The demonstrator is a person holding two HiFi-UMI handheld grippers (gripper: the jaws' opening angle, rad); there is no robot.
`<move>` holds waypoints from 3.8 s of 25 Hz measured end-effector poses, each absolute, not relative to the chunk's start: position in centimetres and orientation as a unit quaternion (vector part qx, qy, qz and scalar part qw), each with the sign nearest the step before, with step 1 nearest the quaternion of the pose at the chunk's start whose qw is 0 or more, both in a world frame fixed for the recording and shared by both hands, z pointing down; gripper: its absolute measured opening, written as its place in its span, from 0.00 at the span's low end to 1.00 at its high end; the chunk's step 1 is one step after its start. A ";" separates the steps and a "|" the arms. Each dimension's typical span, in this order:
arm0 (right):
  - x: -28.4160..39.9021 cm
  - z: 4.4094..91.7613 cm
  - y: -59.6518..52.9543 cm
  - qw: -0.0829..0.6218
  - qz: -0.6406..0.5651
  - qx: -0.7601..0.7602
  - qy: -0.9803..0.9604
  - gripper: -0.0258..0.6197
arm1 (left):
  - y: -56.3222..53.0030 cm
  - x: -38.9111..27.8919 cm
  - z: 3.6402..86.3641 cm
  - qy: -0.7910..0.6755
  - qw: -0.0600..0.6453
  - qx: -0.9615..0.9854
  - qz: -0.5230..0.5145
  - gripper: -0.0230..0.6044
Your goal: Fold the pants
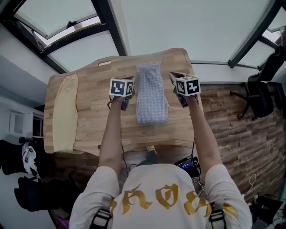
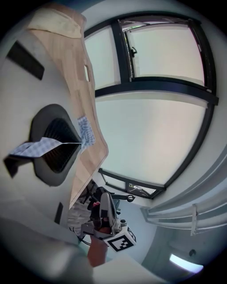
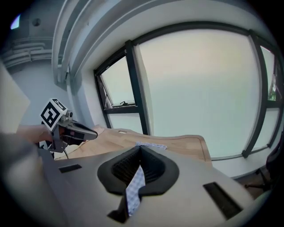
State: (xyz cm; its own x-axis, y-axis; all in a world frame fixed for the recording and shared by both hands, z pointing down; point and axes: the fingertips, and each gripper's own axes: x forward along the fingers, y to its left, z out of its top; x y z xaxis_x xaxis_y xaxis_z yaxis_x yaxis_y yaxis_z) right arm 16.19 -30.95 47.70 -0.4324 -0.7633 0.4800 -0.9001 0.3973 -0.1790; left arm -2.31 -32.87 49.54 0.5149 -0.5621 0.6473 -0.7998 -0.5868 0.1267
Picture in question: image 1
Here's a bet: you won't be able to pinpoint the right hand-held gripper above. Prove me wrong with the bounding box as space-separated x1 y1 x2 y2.
169 71 202 108

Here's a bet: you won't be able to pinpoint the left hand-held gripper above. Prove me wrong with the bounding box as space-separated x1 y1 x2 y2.
107 75 136 112

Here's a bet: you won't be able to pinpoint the blue checked pants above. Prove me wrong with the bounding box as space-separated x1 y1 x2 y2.
136 60 169 125

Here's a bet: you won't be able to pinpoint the person's right forearm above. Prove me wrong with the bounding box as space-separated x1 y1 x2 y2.
186 96 224 178

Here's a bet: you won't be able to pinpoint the person's left forearm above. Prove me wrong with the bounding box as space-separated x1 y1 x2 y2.
98 98 126 172

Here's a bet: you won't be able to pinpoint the yellow cloth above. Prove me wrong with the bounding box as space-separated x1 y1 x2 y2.
52 73 79 153

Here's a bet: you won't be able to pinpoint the black office chair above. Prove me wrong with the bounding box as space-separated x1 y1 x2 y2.
230 44 286 122

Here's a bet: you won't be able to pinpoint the person's leg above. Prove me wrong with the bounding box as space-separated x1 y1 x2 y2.
136 145 158 167

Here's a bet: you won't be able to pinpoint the black tablet with lit screen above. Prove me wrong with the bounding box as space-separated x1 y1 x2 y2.
174 156 201 178

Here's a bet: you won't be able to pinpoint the open black-framed window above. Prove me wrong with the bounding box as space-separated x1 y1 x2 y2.
0 0 107 54

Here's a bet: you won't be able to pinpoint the white shirt with gold print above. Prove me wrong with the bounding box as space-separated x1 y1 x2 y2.
69 163 253 229

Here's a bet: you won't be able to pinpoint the white and pink shoes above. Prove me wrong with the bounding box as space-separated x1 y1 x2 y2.
21 142 38 174

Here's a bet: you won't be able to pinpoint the black bag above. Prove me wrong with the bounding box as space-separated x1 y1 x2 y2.
0 139 25 175

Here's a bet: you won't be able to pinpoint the pile of black clothing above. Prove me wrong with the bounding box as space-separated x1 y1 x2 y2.
14 172 76 212

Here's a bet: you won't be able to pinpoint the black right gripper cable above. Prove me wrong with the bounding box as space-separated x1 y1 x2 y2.
190 136 203 179

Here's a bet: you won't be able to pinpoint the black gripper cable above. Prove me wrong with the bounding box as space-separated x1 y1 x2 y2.
120 131 137 177
190 136 203 179

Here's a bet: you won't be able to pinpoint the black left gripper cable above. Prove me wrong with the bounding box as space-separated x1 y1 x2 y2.
120 131 137 177

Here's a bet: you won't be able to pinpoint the thin white cable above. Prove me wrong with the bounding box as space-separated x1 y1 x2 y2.
243 173 257 202

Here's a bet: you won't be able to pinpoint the left black harness strap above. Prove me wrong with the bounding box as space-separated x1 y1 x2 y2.
92 209 112 229

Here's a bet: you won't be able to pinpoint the black harness strap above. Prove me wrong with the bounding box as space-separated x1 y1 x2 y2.
92 209 112 229
208 207 225 229

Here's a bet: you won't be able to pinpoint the right black harness strap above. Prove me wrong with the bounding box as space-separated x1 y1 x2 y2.
208 207 225 229

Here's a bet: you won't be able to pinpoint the black equipment with cables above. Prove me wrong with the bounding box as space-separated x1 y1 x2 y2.
252 194 286 225

